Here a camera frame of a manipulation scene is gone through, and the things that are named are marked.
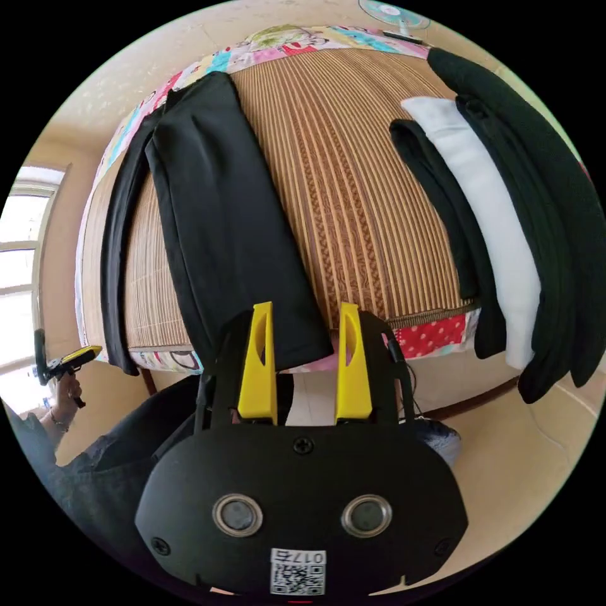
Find black pants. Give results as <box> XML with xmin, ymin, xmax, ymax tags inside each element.
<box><xmin>99</xmin><ymin>71</ymin><xmax>335</xmax><ymax>377</ymax></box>

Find standing fan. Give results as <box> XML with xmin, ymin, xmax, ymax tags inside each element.
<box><xmin>357</xmin><ymin>0</ymin><xmax>432</xmax><ymax>47</ymax></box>

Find window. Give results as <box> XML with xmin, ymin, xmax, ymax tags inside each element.
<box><xmin>0</xmin><ymin>164</ymin><xmax>68</xmax><ymax>413</ymax></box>

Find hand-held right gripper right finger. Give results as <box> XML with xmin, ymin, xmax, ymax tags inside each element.
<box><xmin>334</xmin><ymin>302</ymin><xmax>374</xmax><ymax>425</ymax></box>

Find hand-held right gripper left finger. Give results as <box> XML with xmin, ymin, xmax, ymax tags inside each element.
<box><xmin>237</xmin><ymin>301</ymin><xmax>278</xmax><ymax>423</ymax></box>

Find pile of clothes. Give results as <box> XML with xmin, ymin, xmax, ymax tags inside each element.
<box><xmin>388</xmin><ymin>46</ymin><xmax>606</xmax><ymax>406</ymax></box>

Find person's body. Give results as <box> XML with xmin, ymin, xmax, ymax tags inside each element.
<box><xmin>8</xmin><ymin>331</ymin><xmax>463</xmax><ymax>574</ymax></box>

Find person's left hand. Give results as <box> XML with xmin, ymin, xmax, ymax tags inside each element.
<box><xmin>54</xmin><ymin>372</ymin><xmax>84</xmax><ymax>419</ymax></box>

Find bed with woven mat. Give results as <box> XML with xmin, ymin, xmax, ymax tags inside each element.
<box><xmin>74</xmin><ymin>23</ymin><xmax>523</xmax><ymax>421</ymax></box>

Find person's left forearm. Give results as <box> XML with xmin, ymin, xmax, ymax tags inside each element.
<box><xmin>37</xmin><ymin>406</ymin><xmax>73</xmax><ymax>456</ymax></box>

